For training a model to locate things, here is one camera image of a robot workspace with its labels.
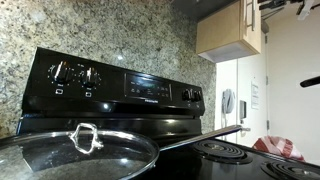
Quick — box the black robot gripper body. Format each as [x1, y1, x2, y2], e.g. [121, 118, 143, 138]
[258, 0, 302, 10]

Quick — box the steel cabinet bar handle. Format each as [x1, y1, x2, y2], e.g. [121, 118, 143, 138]
[246, 0, 256, 32]

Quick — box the wooden cabinet door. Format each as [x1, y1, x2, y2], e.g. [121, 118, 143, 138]
[240, 0, 261, 54]

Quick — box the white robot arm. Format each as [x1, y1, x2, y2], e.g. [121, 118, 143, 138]
[257, 0, 320, 21]

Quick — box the paper notice on door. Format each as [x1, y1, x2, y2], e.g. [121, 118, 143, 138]
[251, 81, 259, 110]

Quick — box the door lever lock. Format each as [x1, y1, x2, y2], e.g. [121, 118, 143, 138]
[240, 100, 251, 132]

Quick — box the dark range hood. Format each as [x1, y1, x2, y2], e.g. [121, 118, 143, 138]
[171, 0, 238, 21]

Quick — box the red white striped cloth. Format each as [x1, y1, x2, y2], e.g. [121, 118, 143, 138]
[252, 136, 305, 162]

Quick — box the near right coil burner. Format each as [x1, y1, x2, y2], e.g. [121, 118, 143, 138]
[192, 140, 253, 165]

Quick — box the coil burner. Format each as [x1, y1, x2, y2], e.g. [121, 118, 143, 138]
[260, 162, 320, 180]
[192, 140, 253, 165]

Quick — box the far right coil burner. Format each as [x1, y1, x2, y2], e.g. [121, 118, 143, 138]
[260, 162, 320, 180]

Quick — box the black electric stove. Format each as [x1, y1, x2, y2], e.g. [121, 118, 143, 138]
[17, 48, 320, 180]

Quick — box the steel frying pan with lid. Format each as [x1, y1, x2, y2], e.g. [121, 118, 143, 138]
[0, 123, 241, 180]

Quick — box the grey wall phone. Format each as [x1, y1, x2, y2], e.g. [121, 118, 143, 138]
[222, 89, 235, 114]

